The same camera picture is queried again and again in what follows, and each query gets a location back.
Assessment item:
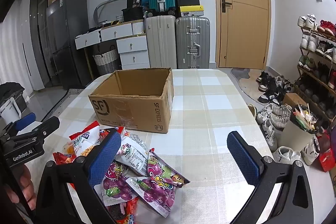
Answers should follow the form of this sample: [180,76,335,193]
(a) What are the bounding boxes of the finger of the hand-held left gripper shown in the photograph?
[0,112,36,136]
[8,116,60,143]

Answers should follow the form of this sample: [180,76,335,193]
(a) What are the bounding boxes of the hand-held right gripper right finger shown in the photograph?
[227,131,315,224]

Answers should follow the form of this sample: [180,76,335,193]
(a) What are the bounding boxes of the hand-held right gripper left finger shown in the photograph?
[34,127,122,224]

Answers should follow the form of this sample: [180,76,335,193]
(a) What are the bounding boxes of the brown cardboard box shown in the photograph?
[88,68,174,134]

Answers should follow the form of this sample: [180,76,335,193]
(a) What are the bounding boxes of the pile of snack packets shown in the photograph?
[52,121,191,224]

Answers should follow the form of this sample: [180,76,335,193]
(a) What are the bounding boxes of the person's left hand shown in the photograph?
[5,164,37,211]

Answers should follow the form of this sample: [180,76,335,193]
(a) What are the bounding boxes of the black clothes heap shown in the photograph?
[0,82,28,114]

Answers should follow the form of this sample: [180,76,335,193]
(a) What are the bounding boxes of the striped rug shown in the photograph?
[39,86,87,122]

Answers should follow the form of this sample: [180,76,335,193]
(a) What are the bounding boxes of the group of shoes on floor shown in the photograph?
[247,70,321,165]

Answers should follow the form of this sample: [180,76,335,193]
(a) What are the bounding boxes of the white trash bin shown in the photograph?
[278,105,319,152]

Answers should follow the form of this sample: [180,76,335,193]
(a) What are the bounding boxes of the white curtain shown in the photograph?
[0,22,32,83]

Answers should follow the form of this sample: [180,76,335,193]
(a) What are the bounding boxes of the grey and beige door mat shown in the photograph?
[231,68,265,105]

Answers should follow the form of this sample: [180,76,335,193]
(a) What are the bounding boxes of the small cardboard box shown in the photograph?
[282,93,307,109]

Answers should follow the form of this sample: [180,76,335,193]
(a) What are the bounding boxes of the red bag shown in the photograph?
[316,130,336,172]

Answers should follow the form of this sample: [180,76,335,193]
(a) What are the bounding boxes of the dark glass wardrobe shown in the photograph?
[29,0,53,88]

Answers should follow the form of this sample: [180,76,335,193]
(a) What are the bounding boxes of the woven laundry basket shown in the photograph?
[93,46,121,76]

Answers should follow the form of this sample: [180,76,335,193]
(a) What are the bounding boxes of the grey refrigerator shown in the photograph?
[46,0,88,89]

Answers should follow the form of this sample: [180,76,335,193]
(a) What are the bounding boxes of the white desk with drawers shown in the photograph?
[75,21,151,71]

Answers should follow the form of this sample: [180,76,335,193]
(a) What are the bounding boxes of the wooden shoe rack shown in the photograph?
[294,14,336,130]

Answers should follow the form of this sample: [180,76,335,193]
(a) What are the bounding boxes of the wooden door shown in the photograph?
[211,0,271,70]

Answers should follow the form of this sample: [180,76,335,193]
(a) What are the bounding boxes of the beige suitcase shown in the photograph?
[145,15,177,69]

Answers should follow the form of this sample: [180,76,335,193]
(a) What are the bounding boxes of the silver suitcase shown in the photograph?
[175,16,211,69]

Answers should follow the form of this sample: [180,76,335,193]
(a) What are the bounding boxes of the white ribbed box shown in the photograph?
[131,22,146,35]

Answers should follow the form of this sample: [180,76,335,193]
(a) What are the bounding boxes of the row of shoes on rack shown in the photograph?
[297,13,336,119]

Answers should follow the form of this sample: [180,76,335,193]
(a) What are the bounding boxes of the oval mirror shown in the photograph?
[94,0,126,25]

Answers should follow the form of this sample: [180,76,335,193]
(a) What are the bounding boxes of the black fabric bin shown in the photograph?
[121,6,145,22]

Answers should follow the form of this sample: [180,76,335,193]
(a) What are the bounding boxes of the yellow shoe box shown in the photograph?
[179,5,205,18]

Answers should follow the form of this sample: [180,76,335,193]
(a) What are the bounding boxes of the black shoe box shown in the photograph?
[176,0,200,7]

